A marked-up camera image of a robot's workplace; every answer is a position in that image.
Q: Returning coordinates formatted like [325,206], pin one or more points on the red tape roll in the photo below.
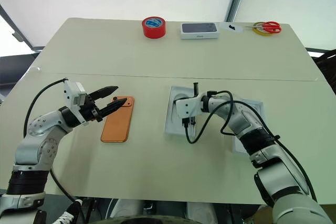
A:
[153,33]

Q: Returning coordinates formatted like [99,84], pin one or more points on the black frame bar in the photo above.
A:
[15,28]

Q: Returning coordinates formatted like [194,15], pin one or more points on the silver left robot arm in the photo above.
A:
[39,142]

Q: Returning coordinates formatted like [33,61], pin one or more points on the small black piece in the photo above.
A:
[232,27]

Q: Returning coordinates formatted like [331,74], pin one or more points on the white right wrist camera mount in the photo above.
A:
[187,108]

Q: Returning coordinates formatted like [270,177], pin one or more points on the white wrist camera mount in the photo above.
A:
[187,108]
[71,90]

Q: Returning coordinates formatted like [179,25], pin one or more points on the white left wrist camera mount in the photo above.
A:
[71,90]

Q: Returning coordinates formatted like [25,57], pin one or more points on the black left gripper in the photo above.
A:
[90,112]

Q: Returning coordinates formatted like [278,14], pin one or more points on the sealed white phone box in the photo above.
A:
[199,28]

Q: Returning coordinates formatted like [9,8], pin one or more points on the orange smartphone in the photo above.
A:
[115,129]

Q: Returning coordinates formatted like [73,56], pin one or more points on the white paper slip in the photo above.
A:
[224,26]

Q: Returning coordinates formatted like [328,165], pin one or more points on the yellow tape roll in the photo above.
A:
[258,32]

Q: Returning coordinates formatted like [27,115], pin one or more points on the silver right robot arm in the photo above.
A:
[278,176]

